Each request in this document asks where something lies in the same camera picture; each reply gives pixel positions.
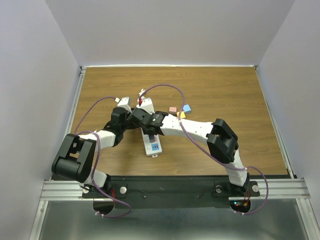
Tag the yellow plug adapter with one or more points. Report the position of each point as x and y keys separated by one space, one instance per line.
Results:
x=181 y=114

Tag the blue plug adapter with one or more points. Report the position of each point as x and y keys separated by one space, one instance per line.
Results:
x=187 y=109

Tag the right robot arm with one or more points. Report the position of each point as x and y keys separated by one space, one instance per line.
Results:
x=216 y=139

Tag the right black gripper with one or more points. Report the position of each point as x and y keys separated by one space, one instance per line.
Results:
x=151 y=115

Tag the mauve brown plug adapter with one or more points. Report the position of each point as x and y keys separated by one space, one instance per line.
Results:
x=172 y=110

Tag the dark grey plug adapter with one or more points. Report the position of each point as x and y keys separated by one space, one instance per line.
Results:
x=151 y=138

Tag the aluminium frame rail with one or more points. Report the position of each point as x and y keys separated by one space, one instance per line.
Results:
x=230 y=93

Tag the white power strip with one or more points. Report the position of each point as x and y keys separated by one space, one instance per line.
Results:
x=152 y=149

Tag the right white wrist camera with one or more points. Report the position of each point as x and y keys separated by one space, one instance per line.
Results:
x=146 y=104

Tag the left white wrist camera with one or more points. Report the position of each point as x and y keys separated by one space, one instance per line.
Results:
x=125 y=103

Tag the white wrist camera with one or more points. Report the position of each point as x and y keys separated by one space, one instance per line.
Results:
x=125 y=103
x=146 y=104

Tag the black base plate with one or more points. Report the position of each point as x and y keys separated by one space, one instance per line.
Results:
x=170 y=192

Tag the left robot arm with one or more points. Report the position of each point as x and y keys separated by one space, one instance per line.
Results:
x=75 y=156

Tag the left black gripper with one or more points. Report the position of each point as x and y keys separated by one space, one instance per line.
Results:
x=127 y=113

